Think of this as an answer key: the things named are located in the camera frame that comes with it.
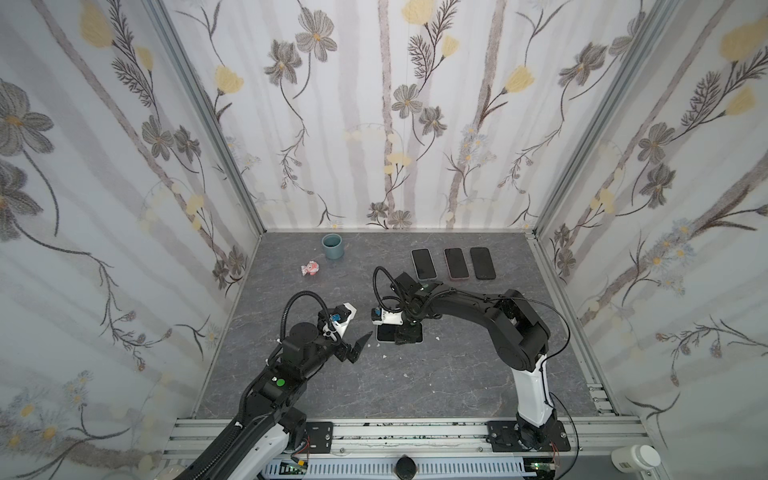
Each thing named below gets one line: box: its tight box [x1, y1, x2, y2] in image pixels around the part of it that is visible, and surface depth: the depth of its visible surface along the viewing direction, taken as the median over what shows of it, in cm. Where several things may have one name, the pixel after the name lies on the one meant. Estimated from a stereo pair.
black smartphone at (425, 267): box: [412, 248, 437, 279], surface depth 113 cm
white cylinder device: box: [611, 444, 661, 473], surface depth 66 cm
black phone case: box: [470, 247, 496, 280], surface depth 113 cm
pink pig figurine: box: [300, 260, 320, 276], surface depth 107 cm
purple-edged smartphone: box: [443, 247, 470, 280], surface depth 113 cm
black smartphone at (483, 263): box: [470, 247, 496, 280], surface depth 113 cm
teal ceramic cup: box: [321, 233, 344, 259], surface depth 113 cm
